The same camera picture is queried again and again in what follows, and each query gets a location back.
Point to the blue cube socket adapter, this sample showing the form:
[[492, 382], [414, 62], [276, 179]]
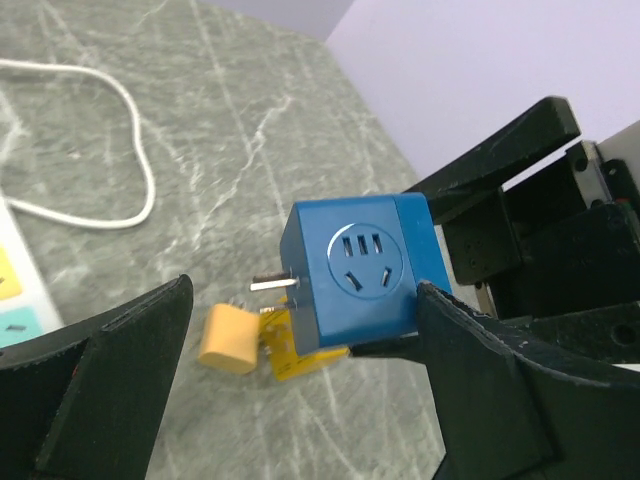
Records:
[[351, 268]]

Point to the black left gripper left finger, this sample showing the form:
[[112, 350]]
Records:
[[86, 401]]

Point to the yellow cube socket adapter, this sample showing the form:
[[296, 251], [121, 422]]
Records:
[[276, 335]]

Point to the small orange plug adapter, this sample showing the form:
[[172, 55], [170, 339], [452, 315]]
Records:
[[230, 339]]

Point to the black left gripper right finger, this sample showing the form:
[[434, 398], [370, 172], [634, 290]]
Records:
[[502, 417]]

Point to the white power strip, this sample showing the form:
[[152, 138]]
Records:
[[27, 309]]

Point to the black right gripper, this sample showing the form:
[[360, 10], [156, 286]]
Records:
[[536, 216]]

